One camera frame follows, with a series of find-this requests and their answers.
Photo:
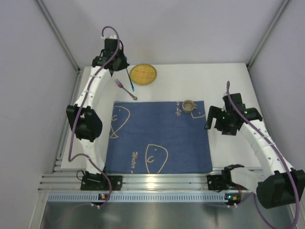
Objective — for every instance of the round yellow woven coaster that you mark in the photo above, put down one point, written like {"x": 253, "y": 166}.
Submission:
{"x": 143, "y": 74}

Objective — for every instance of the blue metallic spoon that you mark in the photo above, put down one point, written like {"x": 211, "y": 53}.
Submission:
{"x": 131, "y": 83}

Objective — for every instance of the purple fork with patterned handle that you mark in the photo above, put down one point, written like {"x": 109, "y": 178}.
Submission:
{"x": 120, "y": 85}

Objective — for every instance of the right aluminium corner post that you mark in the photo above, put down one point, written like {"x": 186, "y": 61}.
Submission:
{"x": 266, "y": 35}

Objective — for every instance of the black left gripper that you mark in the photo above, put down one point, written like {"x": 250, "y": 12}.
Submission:
{"x": 121, "y": 63}

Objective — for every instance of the aluminium corner post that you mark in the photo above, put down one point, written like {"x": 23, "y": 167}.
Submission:
{"x": 266, "y": 35}
{"x": 58, "y": 35}

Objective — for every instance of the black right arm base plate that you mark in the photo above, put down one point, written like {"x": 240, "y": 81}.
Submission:
{"x": 220, "y": 182}

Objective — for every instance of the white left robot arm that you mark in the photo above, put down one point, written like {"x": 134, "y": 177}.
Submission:
{"x": 86, "y": 126}

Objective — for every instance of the perforated grey cable duct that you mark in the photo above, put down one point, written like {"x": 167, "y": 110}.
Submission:
{"x": 145, "y": 197}

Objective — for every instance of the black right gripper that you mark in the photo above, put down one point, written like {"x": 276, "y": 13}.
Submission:
{"x": 217, "y": 119}

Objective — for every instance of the aluminium front rail frame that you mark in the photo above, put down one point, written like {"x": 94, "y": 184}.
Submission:
{"x": 68, "y": 180}

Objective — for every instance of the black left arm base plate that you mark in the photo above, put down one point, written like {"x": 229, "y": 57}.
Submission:
{"x": 98, "y": 182}

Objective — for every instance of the left aluminium corner post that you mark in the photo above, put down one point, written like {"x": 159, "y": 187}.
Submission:
{"x": 58, "y": 35}

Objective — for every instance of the blue cloth placemat with fish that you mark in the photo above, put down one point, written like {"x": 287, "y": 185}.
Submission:
{"x": 158, "y": 138}

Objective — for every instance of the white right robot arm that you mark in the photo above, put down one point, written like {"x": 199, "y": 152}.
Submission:
{"x": 280, "y": 184}

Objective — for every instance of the speckled ceramic cup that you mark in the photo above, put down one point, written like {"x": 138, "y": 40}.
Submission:
{"x": 188, "y": 106}

